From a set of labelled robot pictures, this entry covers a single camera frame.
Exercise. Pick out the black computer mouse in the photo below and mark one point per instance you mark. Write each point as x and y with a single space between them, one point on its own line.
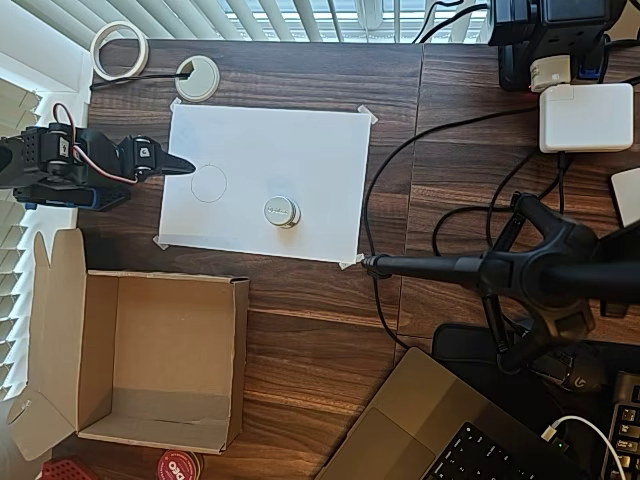
580 377

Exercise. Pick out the white flat device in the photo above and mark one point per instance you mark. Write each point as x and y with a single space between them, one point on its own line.
627 197

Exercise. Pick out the white round desk grommet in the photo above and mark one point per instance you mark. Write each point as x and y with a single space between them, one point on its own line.
200 91

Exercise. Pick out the piece of masking tape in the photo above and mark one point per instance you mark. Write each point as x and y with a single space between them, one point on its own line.
350 262
367 115
176 104
161 242

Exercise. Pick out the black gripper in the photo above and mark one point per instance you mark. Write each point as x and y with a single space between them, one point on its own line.
143 156

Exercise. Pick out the white square power adapter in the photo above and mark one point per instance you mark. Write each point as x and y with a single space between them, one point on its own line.
585 117

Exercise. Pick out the white paper sheet with circles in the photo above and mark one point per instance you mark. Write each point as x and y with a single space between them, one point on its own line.
275 150

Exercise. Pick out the white vertical blinds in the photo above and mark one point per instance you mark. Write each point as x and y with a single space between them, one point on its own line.
300 20
15 250

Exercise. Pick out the black power strip tower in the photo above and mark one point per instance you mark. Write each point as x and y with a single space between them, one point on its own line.
550 25

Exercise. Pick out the blue plug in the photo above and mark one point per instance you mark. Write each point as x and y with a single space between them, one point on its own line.
589 67

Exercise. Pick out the black tripod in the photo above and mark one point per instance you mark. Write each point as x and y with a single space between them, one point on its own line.
550 275

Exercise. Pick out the black keyboard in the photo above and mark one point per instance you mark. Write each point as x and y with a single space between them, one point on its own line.
625 425

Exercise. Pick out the open brown cardboard box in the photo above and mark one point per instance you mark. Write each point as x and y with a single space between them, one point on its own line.
150 325

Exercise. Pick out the red deo tin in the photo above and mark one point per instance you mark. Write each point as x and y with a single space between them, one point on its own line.
177 467

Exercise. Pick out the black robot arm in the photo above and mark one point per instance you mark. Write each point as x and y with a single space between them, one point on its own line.
55 155

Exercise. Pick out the small white plug adapter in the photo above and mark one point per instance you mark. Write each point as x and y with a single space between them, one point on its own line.
550 72

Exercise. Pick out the grey laptop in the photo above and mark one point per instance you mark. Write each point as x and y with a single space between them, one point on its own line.
405 405

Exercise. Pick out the masking tape roll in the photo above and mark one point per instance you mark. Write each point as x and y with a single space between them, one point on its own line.
96 57

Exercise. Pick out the black mouse pad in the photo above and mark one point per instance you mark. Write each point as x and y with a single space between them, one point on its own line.
460 345

